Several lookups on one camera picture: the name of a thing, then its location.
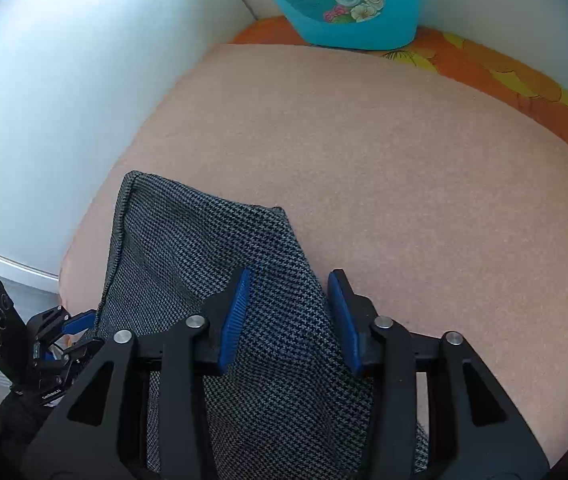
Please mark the pink towel blanket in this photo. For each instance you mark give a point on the pink towel blanket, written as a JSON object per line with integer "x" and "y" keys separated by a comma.
{"x": 446, "y": 207}

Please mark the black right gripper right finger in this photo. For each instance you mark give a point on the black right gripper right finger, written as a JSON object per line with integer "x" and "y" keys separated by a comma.
{"x": 352, "y": 316}

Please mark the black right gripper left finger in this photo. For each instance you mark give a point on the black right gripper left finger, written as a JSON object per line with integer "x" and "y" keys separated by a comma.
{"x": 225, "y": 312}

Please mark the grey houndstooth pants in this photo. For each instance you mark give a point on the grey houndstooth pants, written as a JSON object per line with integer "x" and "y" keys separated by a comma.
{"x": 287, "y": 407}

